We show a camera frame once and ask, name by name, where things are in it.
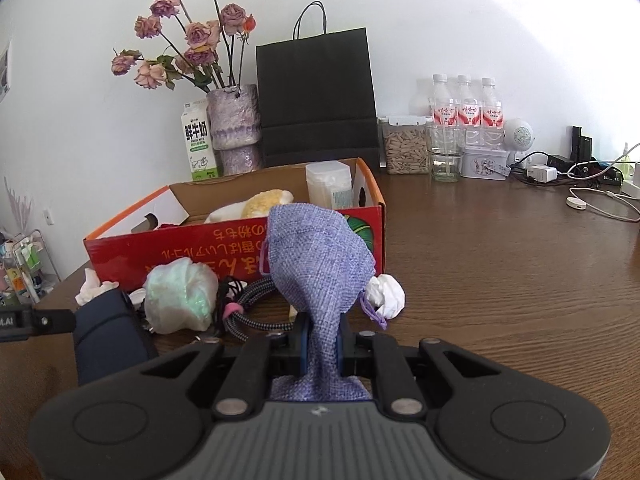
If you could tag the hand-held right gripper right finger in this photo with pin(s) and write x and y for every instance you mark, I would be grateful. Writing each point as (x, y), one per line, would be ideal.
(342, 355)

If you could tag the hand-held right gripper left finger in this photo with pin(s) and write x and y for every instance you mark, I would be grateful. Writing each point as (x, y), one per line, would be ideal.
(301, 352)

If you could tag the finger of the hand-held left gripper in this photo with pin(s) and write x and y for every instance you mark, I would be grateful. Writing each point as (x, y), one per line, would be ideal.
(47, 321)

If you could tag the dark blue zip case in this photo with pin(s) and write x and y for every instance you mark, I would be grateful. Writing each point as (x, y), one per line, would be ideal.
(110, 335)

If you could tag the purple woven pouch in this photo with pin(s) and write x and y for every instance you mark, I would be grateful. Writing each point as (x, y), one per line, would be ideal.
(315, 260)

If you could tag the red cardboard box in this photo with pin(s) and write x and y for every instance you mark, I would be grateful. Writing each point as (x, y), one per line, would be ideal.
(150, 260)

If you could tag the yellow plush toy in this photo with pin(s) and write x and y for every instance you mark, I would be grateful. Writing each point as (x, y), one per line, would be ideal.
(265, 202)

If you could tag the white cotton swab box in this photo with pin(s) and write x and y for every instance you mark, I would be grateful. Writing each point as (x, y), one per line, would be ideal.
(327, 185)

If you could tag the crumpled white tissue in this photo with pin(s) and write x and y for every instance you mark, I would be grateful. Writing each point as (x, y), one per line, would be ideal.
(95, 290)
(387, 297)

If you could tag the pale green plastic bag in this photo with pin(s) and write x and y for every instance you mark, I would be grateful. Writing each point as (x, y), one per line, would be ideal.
(180, 295)

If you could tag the clear jar of seeds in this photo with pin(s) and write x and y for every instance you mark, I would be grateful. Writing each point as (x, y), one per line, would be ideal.
(405, 152)

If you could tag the empty drinking glass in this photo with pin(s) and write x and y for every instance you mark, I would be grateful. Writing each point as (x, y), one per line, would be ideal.
(445, 160)

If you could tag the white green milk carton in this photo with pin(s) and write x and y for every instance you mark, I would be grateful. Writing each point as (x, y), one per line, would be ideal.
(199, 145)

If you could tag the purple textured vase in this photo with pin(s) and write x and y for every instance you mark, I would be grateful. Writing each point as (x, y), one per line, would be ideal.
(235, 125)

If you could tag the white tin box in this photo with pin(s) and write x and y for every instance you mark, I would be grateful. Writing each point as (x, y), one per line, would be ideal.
(484, 164)

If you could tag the black paper bag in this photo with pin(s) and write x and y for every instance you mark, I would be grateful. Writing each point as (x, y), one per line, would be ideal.
(315, 100)

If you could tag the red label water bottle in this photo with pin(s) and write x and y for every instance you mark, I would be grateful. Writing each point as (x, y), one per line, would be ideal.
(491, 110)
(468, 110)
(443, 110)

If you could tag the white charger plug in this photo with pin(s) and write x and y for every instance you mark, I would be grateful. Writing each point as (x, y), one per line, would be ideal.
(542, 173)

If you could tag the black power strip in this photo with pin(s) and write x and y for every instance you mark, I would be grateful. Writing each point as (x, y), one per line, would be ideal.
(595, 170)

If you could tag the black upright device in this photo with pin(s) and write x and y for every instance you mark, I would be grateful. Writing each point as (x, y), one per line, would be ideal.
(580, 142)

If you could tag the dried pink flowers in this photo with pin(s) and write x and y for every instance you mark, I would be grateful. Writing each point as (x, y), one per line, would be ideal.
(200, 35)

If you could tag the white wall socket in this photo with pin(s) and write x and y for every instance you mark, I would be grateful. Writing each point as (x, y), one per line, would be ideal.
(48, 216)

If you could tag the wall poster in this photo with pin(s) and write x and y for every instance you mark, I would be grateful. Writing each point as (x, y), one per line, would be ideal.
(4, 70)

